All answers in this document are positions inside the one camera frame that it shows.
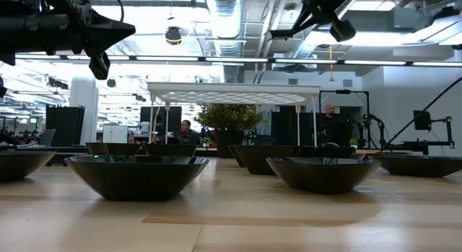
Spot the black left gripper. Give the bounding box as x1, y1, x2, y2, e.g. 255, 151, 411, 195
45, 0, 136, 81

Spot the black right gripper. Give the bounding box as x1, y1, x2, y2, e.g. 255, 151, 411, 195
269, 0, 358, 43

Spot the green potted plant black pot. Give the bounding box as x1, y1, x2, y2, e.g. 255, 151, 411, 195
193, 103, 270, 160

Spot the black monitor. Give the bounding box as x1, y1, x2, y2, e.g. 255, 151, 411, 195
412, 110, 433, 131

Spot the grey office chair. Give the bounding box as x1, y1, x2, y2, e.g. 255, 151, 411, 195
38, 128, 58, 148

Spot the black gantry frame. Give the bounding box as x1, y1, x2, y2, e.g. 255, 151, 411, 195
318, 89, 371, 149

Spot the black round ceiling fixture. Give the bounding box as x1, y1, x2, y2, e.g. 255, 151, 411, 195
164, 25, 183, 46

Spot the black room partition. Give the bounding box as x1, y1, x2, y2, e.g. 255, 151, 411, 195
270, 105, 319, 147
139, 105, 183, 137
45, 105, 86, 147

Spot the white building column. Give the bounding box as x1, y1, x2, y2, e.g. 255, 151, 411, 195
69, 75, 100, 145

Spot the yellow hanging cord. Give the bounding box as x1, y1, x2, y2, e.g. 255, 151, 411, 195
328, 45, 336, 83

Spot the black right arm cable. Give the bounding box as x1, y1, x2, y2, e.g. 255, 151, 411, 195
380, 76, 462, 152

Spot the person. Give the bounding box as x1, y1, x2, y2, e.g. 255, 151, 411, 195
178, 119, 201, 145
318, 103, 346, 147

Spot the black desk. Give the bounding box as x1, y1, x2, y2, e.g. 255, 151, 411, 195
388, 140, 456, 156

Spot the white cabinet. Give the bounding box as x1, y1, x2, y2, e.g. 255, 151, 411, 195
102, 124, 128, 144

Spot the black wavy mini plate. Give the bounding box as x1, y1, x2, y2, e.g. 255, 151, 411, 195
85, 142, 144, 157

